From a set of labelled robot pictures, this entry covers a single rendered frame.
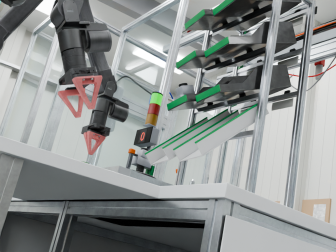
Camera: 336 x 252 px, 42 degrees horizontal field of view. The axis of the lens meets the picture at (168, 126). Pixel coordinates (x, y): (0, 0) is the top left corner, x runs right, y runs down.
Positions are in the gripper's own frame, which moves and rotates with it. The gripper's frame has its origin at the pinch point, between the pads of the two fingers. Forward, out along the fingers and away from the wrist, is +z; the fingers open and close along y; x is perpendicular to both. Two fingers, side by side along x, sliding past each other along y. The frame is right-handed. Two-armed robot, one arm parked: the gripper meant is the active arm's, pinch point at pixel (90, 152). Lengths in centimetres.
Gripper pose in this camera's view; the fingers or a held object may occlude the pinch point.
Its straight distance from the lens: 155.4
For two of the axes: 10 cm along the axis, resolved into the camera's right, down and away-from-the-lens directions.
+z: -1.7, 9.4, -3.1
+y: -6.0, 1.5, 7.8
